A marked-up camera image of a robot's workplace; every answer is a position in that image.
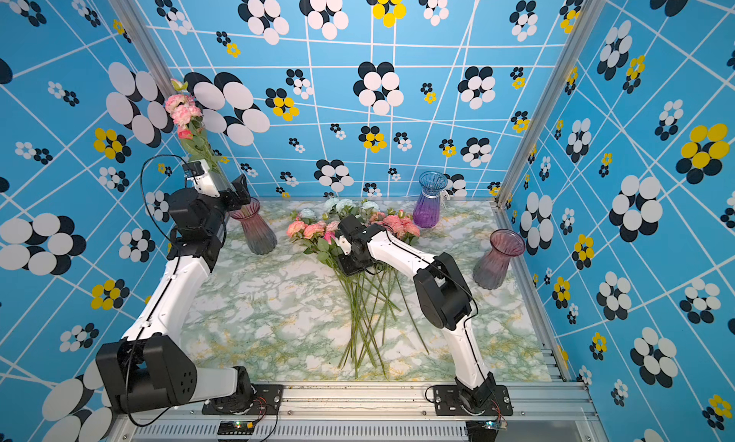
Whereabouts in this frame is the pink grey ribbed glass vase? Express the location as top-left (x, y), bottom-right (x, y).
top-left (229, 198), bottom-right (278, 256)

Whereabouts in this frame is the single pink rose stem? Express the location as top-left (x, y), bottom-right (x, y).
top-left (177, 126), bottom-right (232, 202)

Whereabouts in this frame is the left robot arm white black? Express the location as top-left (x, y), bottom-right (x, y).
top-left (95, 176), bottom-right (256, 416)

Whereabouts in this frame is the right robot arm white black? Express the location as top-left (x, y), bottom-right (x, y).
top-left (337, 215), bottom-right (496, 414)

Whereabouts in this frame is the bunch of pink flowers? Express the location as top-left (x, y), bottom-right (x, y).
top-left (286, 198), bottom-right (429, 380)

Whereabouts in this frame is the purple blue ribbed glass vase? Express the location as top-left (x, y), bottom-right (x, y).
top-left (413, 171), bottom-right (448, 229)

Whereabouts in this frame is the left green circuit board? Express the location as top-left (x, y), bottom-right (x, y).
top-left (217, 421), bottom-right (256, 437)

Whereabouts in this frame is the green circuit board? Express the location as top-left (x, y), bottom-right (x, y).
top-left (217, 421), bottom-right (256, 437)
top-left (465, 421), bottom-right (506, 442)

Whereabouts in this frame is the right green circuit board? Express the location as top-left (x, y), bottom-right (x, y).
top-left (465, 421), bottom-right (506, 442)

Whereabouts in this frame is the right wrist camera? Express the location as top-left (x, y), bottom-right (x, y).
top-left (337, 235), bottom-right (351, 256)

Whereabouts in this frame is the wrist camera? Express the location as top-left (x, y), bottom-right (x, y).
top-left (337, 235), bottom-right (351, 256)
top-left (184, 159), bottom-right (231, 198)

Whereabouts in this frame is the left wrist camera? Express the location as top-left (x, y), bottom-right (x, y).
top-left (184, 159), bottom-right (231, 198)

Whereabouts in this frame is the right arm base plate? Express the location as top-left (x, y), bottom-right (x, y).
top-left (427, 384), bottom-right (514, 418)

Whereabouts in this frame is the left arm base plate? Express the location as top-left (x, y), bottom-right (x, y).
top-left (202, 383), bottom-right (284, 416)

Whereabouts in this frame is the left aluminium corner post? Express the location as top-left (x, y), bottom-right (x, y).
top-left (98, 0), bottom-right (237, 205)

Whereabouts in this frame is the aluminium corner post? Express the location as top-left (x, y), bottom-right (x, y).
top-left (98, 0), bottom-right (237, 205)
top-left (495, 0), bottom-right (607, 210)

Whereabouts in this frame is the aluminium front frame rail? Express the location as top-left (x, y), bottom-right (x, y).
top-left (108, 382), bottom-right (608, 441)

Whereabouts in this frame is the right aluminium corner post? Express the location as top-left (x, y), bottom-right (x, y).
top-left (495, 0), bottom-right (607, 210)

